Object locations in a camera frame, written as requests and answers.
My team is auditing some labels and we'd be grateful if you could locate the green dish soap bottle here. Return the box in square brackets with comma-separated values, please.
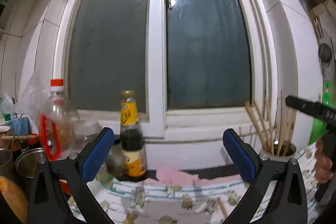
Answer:
[308, 82, 334, 146]

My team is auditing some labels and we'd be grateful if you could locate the small glass jar black lid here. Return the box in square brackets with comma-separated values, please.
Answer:
[105, 138, 126, 180]

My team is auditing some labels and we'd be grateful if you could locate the pink cloth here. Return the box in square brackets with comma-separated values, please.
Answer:
[143, 165, 242, 186]

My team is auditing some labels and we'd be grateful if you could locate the clear oil bottle red handle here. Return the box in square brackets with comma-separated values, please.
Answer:
[39, 79, 80, 161]

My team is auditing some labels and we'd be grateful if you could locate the white metal cup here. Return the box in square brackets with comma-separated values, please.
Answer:
[260, 139, 297, 162]

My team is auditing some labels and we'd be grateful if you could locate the dark oyster sauce bottle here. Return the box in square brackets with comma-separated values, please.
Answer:
[120, 90, 147, 181]

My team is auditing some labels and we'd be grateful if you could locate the orange pumpkin piece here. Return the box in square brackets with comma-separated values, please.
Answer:
[0, 176, 29, 223]

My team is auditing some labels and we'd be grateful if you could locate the clear plastic bag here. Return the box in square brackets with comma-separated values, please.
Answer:
[12, 71, 50, 134]

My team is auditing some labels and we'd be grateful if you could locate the steel pot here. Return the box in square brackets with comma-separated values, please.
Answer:
[15, 148, 45, 178]

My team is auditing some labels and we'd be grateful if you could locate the blue container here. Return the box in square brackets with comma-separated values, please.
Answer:
[11, 114, 30, 136]

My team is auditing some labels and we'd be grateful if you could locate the wooden chopstick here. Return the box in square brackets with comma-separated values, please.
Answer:
[217, 197, 228, 219]
[279, 90, 283, 145]
[276, 108, 293, 156]
[245, 102, 270, 152]
[253, 99, 273, 153]

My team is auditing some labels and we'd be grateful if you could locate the white framed window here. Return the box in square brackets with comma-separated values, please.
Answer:
[52, 0, 300, 139]

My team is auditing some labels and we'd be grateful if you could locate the small steel cup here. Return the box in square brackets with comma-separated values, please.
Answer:
[0, 148, 14, 178]

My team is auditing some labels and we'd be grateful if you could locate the cat patterned table cloth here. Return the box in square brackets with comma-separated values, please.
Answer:
[67, 142, 326, 224]

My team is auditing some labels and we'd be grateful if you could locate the person's right hand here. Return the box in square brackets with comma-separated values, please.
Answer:
[314, 138, 334, 184]

